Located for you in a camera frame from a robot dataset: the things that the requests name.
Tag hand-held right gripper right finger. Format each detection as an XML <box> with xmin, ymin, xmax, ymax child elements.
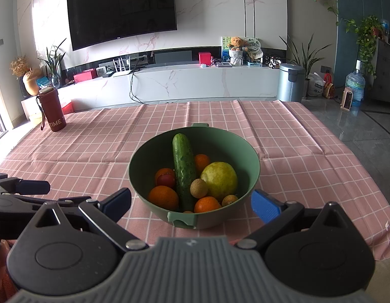
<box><xmin>234</xmin><ymin>189</ymin><xmax>362</xmax><ymax>250</ymax></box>

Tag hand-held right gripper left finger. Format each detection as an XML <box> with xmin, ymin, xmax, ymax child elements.
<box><xmin>16</xmin><ymin>188</ymin><xmax>149</xmax><ymax>250</ymax></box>

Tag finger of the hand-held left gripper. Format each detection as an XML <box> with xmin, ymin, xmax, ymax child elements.
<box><xmin>31</xmin><ymin>196</ymin><xmax>92</xmax><ymax>209</ymax></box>
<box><xmin>0</xmin><ymin>173</ymin><xmax>51</xmax><ymax>196</ymax></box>

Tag large orange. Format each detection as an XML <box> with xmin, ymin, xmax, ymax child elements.
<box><xmin>147</xmin><ymin>186</ymin><xmax>179</xmax><ymax>211</ymax></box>
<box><xmin>194</xmin><ymin>196</ymin><xmax>222</xmax><ymax>213</ymax></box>

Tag small orange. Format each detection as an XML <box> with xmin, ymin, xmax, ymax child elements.
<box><xmin>155</xmin><ymin>168</ymin><xmax>176</xmax><ymax>186</ymax></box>
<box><xmin>194</xmin><ymin>154</ymin><xmax>211</xmax><ymax>176</ymax></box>

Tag red cherry tomato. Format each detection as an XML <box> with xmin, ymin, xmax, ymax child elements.
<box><xmin>157</xmin><ymin>174</ymin><xmax>176</xmax><ymax>190</ymax></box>

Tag green bowl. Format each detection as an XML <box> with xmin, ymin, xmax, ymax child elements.
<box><xmin>128</xmin><ymin>123</ymin><xmax>261</xmax><ymax>230</ymax></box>

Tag yellow pear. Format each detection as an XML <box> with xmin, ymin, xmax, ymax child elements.
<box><xmin>200</xmin><ymin>162</ymin><xmax>239</xmax><ymax>202</ymax></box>

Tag pink checked tablecloth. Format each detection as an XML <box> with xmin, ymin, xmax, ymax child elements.
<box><xmin>0</xmin><ymin>99</ymin><xmax>390</xmax><ymax>261</ymax></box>

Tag person's red clothing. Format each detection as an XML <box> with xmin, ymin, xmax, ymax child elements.
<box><xmin>0</xmin><ymin>249</ymin><xmax>20</xmax><ymax>303</ymax></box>

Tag green cucumber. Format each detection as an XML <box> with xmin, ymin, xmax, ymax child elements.
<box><xmin>172</xmin><ymin>133</ymin><xmax>197</xmax><ymax>212</ymax></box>

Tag brown round vase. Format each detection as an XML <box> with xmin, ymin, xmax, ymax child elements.
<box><xmin>23</xmin><ymin>69</ymin><xmax>42</xmax><ymax>97</ymax></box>

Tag dried flower bunch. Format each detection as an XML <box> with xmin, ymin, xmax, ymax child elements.
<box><xmin>10</xmin><ymin>55</ymin><xmax>31</xmax><ymax>78</ymax></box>

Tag flat red box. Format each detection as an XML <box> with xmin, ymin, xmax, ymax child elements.
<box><xmin>73</xmin><ymin>69</ymin><xmax>97</xmax><ymax>83</ymax></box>

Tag orchid plant in glass vase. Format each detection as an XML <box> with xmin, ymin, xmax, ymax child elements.
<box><xmin>37</xmin><ymin>38</ymin><xmax>67</xmax><ymax>88</ymax></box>

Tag grey metal trash can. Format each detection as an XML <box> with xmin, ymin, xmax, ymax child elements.
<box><xmin>276</xmin><ymin>63</ymin><xmax>306</xmax><ymax>102</ymax></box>

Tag white router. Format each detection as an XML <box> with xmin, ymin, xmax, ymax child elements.
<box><xmin>112</xmin><ymin>56</ymin><xmax>134</xmax><ymax>77</ymax></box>

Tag red and white bags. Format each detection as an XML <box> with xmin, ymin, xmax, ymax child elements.
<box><xmin>308</xmin><ymin>72</ymin><xmax>336</xmax><ymax>99</ymax></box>

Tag small beige heater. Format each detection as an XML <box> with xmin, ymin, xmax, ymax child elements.
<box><xmin>340</xmin><ymin>87</ymin><xmax>355</xmax><ymax>112</ymax></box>

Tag white marble media cabinet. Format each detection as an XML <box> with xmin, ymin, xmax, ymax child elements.
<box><xmin>21</xmin><ymin>59</ymin><xmax>282</xmax><ymax>120</ymax></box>

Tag blue water jug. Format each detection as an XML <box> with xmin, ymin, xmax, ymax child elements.
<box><xmin>345</xmin><ymin>60</ymin><xmax>366</xmax><ymax>108</ymax></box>

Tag tall leafy floor plant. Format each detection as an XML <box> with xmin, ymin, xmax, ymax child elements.
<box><xmin>280</xmin><ymin>33</ymin><xmax>332</xmax><ymax>81</ymax></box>

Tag grey speaker box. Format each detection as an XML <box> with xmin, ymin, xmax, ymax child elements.
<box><xmin>153</xmin><ymin>49</ymin><xmax>192</xmax><ymax>64</ymax></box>

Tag brown teddy bear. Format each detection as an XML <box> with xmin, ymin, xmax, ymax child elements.
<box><xmin>228</xmin><ymin>36</ymin><xmax>246</xmax><ymax>67</ymax></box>

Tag round painted fan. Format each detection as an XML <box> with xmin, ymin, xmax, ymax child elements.
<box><xmin>244</xmin><ymin>37</ymin><xmax>264</xmax><ymax>62</ymax></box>

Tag landscape picture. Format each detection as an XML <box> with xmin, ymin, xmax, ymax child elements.
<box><xmin>221</xmin><ymin>36</ymin><xmax>235</xmax><ymax>60</ymax></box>

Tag grey side cabinet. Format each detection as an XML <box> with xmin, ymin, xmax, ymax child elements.
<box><xmin>370</xmin><ymin>35</ymin><xmax>390</xmax><ymax>105</ymax></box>

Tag black television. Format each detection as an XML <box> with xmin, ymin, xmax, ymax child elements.
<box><xmin>66</xmin><ymin>0</ymin><xmax>178</xmax><ymax>52</ymax></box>

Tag green pothos plant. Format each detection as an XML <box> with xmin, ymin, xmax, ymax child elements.
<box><xmin>346</xmin><ymin>16</ymin><xmax>385</xmax><ymax>77</ymax></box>

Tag red canister with strap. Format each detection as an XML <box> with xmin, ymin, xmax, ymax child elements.
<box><xmin>35</xmin><ymin>86</ymin><xmax>67</xmax><ymax>132</ymax></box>

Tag black power cable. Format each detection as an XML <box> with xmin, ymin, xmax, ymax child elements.
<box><xmin>129</xmin><ymin>68</ymin><xmax>149</xmax><ymax>105</ymax></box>

